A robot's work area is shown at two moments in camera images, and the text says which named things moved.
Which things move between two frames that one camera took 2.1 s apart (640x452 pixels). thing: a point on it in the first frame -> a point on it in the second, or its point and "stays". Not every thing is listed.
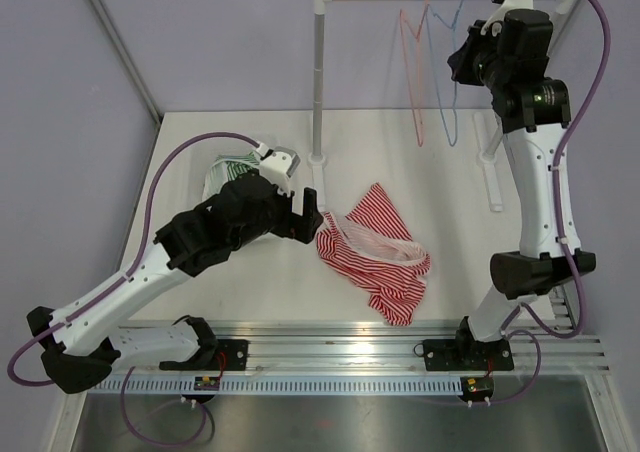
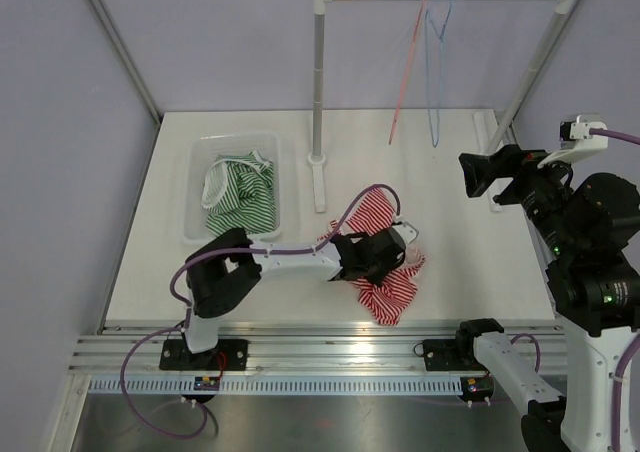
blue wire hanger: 452,27 -> 433,67
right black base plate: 467,355 stays
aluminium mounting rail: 391,348 stays
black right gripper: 473,43 -> 481,169
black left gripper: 295,226 -> 378,277
